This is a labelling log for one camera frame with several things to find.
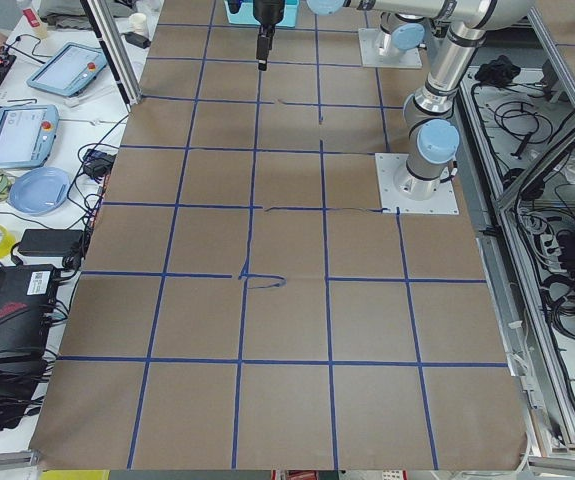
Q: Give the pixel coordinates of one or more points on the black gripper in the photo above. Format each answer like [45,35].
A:
[267,12]

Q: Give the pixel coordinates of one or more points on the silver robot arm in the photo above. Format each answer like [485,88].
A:
[434,141]
[389,22]

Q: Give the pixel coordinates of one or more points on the turquoise plastic bin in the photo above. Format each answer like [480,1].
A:
[249,12]

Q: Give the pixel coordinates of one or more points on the paper cup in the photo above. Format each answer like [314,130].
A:
[139,24]

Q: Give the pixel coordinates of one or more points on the upper teach pendant tablet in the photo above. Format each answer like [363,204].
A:
[68,72]

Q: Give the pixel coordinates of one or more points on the teach pendant tablet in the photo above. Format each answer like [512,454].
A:
[27,135]
[68,72]

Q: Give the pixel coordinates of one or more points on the lower teach pendant tablet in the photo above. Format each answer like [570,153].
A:
[27,135]

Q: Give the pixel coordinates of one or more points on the blue plastic plate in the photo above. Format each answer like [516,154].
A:
[39,191]

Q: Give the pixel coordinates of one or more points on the black power adapter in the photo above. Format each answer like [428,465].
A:
[50,242]

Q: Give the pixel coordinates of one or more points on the black laptop computer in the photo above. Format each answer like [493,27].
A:
[27,295]

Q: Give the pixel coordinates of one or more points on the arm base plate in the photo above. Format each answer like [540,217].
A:
[398,49]
[401,192]

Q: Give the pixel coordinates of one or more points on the aluminium frame post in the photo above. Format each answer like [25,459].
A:
[106,31]

